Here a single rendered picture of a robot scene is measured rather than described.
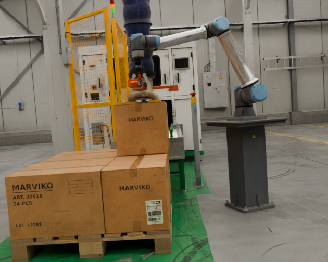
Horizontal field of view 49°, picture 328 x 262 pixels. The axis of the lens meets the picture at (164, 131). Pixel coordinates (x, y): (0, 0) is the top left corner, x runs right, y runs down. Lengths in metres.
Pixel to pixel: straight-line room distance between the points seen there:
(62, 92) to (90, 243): 2.33
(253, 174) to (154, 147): 0.88
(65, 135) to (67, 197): 2.06
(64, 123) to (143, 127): 1.72
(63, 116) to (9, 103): 8.78
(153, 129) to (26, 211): 1.07
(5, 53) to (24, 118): 2.20
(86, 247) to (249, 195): 1.42
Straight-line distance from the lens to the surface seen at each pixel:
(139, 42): 2.66
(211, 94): 12.16
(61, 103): 4.32
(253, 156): 3.07
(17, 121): 12.95
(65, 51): 4.30
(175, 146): 3.44
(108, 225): 2.32
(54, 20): 4.45
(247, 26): 6.50
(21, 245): 2.51
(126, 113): 2.77
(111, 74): 4.25
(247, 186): 3.07
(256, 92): 2.91
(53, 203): 2.36
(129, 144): 2.78
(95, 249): 2.39
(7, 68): 13.11
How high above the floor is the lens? 0.90
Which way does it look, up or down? 4 degrees down
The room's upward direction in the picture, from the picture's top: 4 degrees counter-clockwise
